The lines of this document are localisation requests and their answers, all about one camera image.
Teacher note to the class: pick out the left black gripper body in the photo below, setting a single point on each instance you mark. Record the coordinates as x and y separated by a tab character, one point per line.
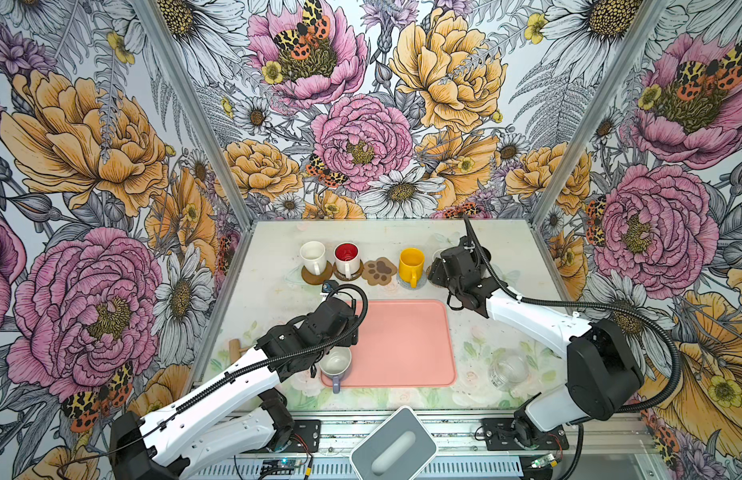
345	338

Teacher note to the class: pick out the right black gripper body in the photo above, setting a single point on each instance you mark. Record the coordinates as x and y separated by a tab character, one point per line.
440	277

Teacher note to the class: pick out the white mug purple handle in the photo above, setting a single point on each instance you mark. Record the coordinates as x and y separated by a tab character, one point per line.
335	366

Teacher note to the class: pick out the yellow mug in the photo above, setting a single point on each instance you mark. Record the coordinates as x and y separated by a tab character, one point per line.
411	265

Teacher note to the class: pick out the matte brown round coaster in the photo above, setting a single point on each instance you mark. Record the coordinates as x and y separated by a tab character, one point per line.
317	279

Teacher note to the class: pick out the brown paw print coaster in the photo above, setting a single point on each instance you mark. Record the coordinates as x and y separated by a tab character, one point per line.
379	272

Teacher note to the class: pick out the white mug off tray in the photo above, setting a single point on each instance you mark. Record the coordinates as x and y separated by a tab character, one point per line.
313	256

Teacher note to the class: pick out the white mug red inside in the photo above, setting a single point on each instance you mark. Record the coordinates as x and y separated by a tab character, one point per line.
347	258

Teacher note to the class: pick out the grey blue round coaster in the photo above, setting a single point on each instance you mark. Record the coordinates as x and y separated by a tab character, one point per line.
420	283

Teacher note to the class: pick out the glossy brown round coaster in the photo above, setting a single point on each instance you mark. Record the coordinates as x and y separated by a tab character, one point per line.
339	276

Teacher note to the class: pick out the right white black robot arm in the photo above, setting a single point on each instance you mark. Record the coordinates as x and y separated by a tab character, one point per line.
602	371

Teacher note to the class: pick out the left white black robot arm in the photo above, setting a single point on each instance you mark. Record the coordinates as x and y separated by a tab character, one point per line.
239	410

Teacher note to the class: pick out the clear glass cup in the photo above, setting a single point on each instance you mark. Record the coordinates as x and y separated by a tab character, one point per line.
507	371

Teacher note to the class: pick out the small wooden mallet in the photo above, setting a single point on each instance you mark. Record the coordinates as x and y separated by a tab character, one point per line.
235	350

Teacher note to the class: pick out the pink rectangular tray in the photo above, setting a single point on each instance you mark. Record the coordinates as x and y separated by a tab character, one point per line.
403	344

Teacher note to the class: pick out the green circuit board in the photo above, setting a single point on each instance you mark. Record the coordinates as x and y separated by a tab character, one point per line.
278	467

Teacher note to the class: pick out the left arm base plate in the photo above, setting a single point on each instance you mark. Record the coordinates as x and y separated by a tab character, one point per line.
300	437

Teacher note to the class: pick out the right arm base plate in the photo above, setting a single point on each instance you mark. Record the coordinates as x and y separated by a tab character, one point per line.
511	434

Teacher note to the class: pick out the aluminium front rail frame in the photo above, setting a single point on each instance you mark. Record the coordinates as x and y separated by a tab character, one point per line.
193	445

